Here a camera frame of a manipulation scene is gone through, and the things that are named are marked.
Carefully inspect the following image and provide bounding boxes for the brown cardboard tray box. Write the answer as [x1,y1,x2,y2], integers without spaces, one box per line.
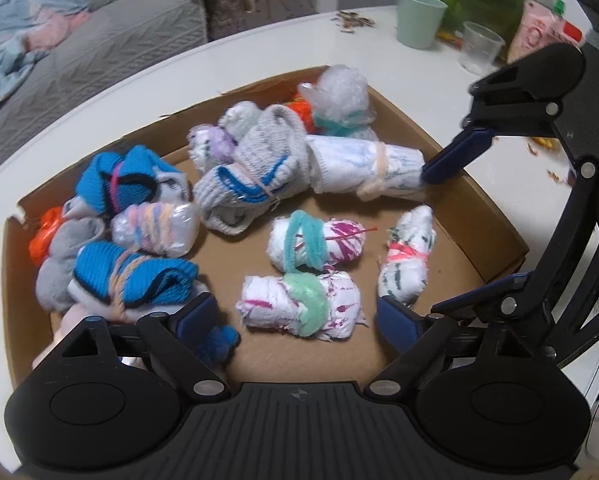
[2,67,527,385]

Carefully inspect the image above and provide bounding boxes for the pile of seed shells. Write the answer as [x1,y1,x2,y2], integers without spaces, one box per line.
[331,11,375,34]

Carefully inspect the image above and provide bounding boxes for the pastel striped bundle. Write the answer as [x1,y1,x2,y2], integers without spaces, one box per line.
[111,203,200,258]

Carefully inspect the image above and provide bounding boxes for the white teal-tie sock bundle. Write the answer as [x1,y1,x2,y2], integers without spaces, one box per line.
[266,209,375,273]

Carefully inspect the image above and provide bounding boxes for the bubble wrap teal-tie bundle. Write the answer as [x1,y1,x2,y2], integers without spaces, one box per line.
[298,65,377,142]

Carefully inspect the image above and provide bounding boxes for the clear plastic cup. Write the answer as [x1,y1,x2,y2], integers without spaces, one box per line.
[459,21,505,76]

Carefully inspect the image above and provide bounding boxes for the mint green cup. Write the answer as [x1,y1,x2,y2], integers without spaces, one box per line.
[396,0,448,50]

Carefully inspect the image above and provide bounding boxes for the grey sofa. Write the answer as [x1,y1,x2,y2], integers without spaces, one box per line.
[0,0,261,176]

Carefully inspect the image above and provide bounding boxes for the pink snack packet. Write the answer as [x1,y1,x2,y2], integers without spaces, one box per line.
[507,0,584,64]

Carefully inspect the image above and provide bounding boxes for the blue white sock bundle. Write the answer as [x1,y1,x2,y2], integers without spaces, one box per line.
[68,242,206,323]
[62,145,191,220]

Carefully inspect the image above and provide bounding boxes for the pink clothing on sofa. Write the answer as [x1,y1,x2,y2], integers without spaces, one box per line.
[24,6,90,52]

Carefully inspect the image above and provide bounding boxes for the large white knit sock bundle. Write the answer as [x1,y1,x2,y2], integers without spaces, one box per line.
[193,104,309,236]

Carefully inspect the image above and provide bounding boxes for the light blue blanket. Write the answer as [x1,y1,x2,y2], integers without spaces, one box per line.
[0,0,90,106]

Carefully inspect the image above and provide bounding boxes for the pink fluffy monster toy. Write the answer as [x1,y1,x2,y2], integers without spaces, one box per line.
[32,304,240,370]

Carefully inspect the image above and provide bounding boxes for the white magenta green-tie bundle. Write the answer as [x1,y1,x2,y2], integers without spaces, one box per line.
[236,271,368,341]

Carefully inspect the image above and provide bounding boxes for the orange plastic bundle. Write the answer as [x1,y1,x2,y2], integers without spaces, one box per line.
[28,206,64,266]
[286,94,318,133]

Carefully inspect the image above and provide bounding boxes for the white purple-band sock bundle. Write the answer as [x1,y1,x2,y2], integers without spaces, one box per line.
[187,101,263,174]

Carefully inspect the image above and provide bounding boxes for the white ribbed sock bundle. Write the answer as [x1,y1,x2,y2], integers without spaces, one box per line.
[307,136,424,202]

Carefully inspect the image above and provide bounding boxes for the grey sock bundle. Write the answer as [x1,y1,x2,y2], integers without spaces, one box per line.
[35,217,106,312]

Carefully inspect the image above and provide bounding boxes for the white green pink-tie bundle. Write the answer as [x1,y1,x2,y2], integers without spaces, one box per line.
[377,205,436,308]

